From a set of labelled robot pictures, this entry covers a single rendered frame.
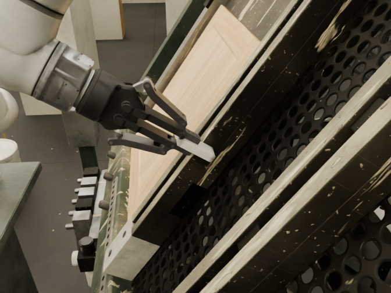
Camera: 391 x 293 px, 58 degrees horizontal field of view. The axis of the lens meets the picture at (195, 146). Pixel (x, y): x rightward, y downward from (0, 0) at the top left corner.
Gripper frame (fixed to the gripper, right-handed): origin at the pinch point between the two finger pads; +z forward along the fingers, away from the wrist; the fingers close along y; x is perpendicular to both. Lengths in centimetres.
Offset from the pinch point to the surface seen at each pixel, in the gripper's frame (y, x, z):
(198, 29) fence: 8, 65, 5
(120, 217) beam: -37.9, 20.8, 4.4
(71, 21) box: -71, 270, -42
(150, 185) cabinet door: -25.7, 22.1, 6.4
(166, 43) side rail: -6, 89, 3
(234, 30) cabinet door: 16.4, 37.6, 6.2
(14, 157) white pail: -129, 145, -30
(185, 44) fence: 2, 65, 4
